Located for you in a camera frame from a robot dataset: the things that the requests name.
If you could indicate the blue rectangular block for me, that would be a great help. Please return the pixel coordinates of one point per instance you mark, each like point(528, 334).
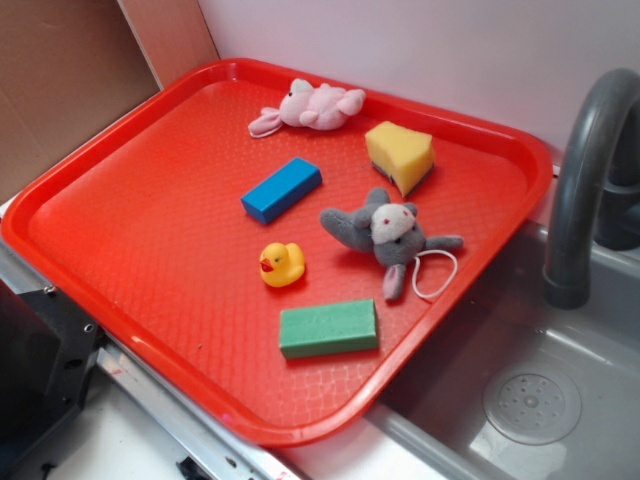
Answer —
point(281, 190)

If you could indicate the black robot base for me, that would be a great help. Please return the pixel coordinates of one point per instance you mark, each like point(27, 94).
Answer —
point(48, 350)

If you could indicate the brown cardboard panel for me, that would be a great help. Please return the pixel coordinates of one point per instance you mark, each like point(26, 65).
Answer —
point(69, 69)

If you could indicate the green rectangular block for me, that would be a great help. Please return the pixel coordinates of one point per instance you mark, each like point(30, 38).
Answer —
point(328, 329)

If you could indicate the metal frame rail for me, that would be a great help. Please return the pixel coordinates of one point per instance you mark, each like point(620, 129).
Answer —
point(210, 452)

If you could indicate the gray plush mouse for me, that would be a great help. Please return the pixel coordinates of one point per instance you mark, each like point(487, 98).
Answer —
point(390, 231)

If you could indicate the gray toy sink basin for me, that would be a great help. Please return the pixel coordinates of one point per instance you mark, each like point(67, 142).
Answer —
point(508, 387)

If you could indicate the yellow rubber duck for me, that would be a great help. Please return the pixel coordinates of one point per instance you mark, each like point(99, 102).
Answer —
point(282, 264)

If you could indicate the pink plush animal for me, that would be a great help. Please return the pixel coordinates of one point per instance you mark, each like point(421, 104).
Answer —
point(322, 108)

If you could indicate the gray toy faucet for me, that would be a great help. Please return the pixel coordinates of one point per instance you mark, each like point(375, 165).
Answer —
point(597, 194)

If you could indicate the yellow sponge wedge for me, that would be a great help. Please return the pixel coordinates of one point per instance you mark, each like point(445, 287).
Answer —
point(405, 156)

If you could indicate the red plastic tray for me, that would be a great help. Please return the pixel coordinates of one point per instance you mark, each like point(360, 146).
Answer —
point(143, 227)

